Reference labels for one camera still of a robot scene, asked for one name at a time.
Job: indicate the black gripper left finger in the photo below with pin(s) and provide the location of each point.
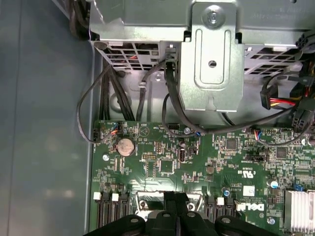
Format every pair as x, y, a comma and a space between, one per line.
171, 201

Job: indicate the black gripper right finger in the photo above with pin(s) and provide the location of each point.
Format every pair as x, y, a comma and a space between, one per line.
183, 201

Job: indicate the CPU socket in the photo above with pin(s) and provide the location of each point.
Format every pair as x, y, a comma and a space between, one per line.
151, 196

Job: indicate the RAM slot with black latch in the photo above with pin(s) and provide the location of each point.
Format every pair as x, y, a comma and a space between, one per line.
105, 209
124, 207
229, 209
211, 209

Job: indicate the RAM slot with white latch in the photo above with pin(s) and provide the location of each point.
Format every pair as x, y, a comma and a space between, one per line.
115, 197
220, 201
97, 196
236, 202

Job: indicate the internal USB port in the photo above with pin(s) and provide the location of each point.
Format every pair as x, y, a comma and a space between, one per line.
182, 155

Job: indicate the green motherboard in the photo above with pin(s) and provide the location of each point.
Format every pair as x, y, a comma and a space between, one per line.
221, 167

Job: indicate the round coin battery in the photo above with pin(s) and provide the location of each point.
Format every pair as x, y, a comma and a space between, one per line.
125, 146

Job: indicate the silver finned heatsink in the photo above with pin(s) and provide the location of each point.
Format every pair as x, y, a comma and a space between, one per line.
299, 209

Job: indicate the grey metal drive cage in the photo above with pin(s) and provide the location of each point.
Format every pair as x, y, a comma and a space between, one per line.
211, 81

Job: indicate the black power plug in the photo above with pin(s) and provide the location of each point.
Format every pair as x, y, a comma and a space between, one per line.
299, 121

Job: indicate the black open PC case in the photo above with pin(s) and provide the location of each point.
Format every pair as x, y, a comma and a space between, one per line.
49, 123

